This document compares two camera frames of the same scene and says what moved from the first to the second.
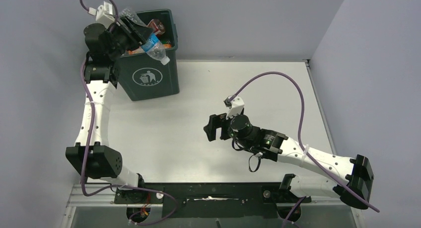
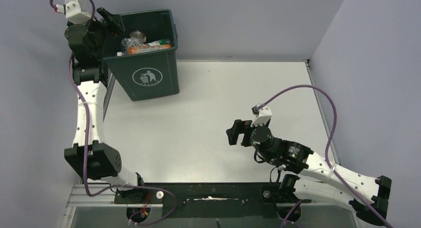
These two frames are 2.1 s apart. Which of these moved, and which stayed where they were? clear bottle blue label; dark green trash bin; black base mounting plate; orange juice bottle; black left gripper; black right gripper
Moved: black right gripper; clear bottle blue label; black left gripper
Stayed: dark green trash bin; orange juice bottle; black base mounting plate
